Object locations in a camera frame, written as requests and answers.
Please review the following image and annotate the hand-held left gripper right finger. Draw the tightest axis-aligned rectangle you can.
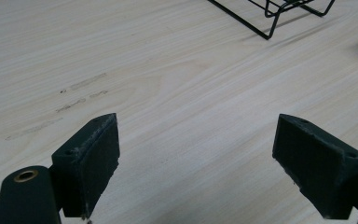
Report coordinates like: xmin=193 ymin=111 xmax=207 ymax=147
xmin=271 ymin=113 xmax=358 ymax=220

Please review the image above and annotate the black wire rack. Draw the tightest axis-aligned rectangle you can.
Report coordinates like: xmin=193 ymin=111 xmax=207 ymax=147
xmin=207 ymin=0 xmax=336 ymax=41

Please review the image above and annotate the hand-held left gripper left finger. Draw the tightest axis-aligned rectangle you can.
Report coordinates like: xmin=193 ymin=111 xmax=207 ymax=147
xmin=51 ymin=112 xmax=121 ymax=219

